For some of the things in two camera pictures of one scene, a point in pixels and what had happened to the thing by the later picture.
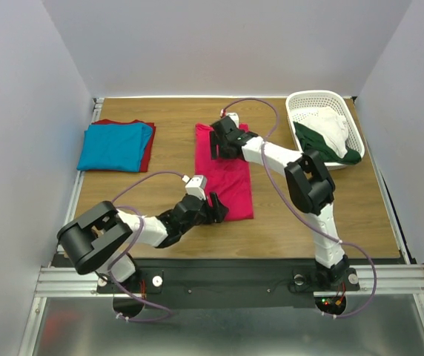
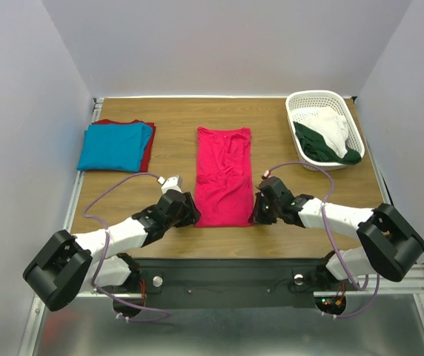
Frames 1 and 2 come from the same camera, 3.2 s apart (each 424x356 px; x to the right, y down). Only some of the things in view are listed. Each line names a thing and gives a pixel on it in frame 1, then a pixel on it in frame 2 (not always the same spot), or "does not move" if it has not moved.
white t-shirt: [327, 122] does not move
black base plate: [233, 283] does not move
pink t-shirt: [230, 178] does not move
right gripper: [216, 139] to [261, 208]
